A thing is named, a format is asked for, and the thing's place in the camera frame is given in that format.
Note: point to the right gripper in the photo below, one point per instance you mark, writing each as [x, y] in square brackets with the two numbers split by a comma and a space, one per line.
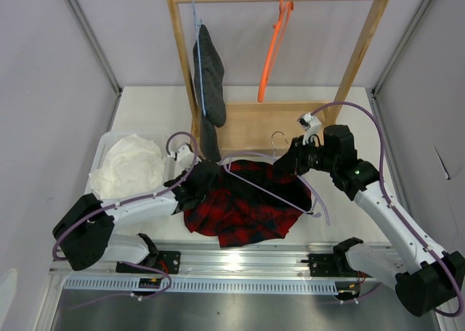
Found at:
[292, 162]

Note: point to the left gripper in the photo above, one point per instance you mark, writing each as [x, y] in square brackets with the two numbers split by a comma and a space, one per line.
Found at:
[215, 181]

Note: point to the red plaid skirt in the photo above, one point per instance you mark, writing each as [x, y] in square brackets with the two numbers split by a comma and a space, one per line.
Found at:
[249, 204]

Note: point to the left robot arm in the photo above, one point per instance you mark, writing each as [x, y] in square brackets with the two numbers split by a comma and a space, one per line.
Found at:
[90, 231]

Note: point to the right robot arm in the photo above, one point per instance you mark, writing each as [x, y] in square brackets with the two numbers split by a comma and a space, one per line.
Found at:
[425, 275]

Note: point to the orange plastic hanger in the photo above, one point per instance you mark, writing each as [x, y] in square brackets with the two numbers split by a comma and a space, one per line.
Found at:
[279, 29]

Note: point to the white plastic basket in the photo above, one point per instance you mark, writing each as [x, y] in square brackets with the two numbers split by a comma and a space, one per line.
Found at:
[109, 139]

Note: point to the wooden clothes rack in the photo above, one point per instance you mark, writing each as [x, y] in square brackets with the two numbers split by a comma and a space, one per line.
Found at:
[250, 125]

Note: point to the white cloth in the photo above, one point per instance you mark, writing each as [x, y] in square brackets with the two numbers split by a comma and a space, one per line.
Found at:
[132, 166]

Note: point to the grey dotted garment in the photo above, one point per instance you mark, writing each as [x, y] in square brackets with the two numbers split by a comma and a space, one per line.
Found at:
[216, 113]

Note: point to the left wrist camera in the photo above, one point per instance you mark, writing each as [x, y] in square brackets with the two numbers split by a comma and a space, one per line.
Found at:
[184, 157]

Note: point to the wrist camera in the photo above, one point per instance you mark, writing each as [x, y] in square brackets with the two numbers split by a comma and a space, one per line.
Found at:
[311, 125]
[184, 157]

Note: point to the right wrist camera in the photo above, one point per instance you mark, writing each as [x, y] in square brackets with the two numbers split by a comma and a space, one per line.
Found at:
[311, 125]

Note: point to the aluminium mounting rail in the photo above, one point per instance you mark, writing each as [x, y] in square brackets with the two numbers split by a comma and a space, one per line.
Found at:
[261, 261]

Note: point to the light blue wire hanger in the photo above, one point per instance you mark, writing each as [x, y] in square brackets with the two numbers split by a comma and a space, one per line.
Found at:
[198, 24]

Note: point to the slotted cable duct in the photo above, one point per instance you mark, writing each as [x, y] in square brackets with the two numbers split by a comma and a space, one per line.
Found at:
[186, 285]

